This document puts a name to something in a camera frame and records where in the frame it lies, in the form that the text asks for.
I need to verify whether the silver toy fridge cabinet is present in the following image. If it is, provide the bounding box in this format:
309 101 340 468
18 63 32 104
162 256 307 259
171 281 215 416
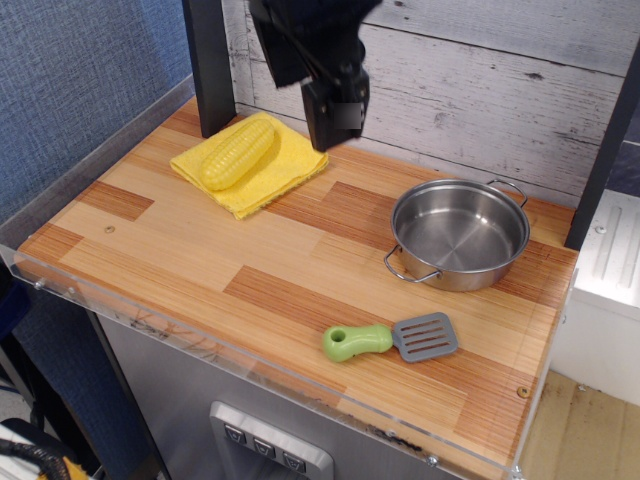
99 316 509 479

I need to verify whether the white box with ridges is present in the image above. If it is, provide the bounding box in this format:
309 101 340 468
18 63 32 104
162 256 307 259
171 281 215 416
550 190 639 405

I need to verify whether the black left upright post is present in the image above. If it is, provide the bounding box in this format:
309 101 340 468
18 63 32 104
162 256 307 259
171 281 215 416
182 0 236 138

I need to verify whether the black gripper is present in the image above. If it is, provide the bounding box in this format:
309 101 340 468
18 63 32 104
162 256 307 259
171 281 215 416
249 1 380 152

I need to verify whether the black right upright post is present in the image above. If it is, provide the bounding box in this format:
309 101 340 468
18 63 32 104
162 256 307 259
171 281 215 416
564 44 639 250

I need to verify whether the yellow black object bottom left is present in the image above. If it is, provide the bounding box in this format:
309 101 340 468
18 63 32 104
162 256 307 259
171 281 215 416
1 439 90 480

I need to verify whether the green handled grey spatula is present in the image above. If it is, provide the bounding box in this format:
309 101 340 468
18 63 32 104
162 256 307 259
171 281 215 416
322 312 459 363

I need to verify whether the stainless steel pot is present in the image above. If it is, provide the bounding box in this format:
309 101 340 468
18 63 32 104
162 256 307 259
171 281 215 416
384 179 530 292

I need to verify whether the yellow folded cloth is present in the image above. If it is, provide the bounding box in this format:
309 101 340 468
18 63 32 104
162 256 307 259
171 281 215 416
170 113 328 220

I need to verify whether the silver dispenser button panel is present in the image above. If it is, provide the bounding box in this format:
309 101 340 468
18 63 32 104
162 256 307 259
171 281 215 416
209 401 334 479

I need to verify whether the black upright post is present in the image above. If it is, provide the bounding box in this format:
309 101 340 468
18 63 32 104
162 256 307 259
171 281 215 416
182 0 236 138
564 44 639 250

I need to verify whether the yellow plastic corn cob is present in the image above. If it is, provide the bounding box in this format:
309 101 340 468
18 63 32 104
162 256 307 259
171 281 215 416
199 119 275 191

